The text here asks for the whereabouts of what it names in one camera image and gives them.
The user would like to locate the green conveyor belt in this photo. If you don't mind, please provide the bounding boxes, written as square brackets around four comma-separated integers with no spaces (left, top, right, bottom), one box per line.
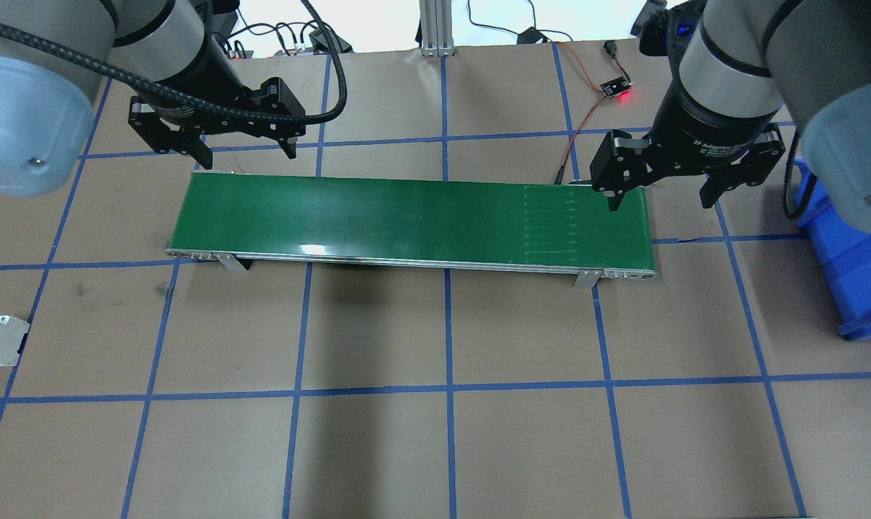
[166,173,657,286]

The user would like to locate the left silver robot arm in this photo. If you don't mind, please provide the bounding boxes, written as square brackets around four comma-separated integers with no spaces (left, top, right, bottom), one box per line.
[0,1,306,197]

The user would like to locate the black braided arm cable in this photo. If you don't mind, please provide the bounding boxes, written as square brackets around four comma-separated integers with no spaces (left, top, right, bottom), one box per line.
[0,0,348,125]

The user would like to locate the blue plastic bin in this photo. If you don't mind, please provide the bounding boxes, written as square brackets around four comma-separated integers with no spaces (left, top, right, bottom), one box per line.
[796,182,871,341]

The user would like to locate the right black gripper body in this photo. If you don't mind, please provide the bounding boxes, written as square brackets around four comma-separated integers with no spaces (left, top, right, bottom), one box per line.
[590,123,786,192]

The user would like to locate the black power adapter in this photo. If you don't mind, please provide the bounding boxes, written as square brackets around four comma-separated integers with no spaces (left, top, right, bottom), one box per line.
[516,27,550,44]

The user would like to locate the aluminium frame post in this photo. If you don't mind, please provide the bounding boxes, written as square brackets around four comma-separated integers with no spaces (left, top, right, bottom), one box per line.
[418,1,456,57]

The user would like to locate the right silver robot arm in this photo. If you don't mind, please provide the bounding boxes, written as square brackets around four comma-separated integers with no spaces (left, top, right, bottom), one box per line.
[590,1,871,233]

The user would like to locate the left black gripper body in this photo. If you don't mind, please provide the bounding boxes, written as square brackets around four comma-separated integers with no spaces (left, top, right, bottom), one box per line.
[128,78,306,148]

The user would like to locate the small sensor board red LED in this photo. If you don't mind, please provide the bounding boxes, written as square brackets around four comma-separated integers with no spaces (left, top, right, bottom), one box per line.
[599,76,632,102]

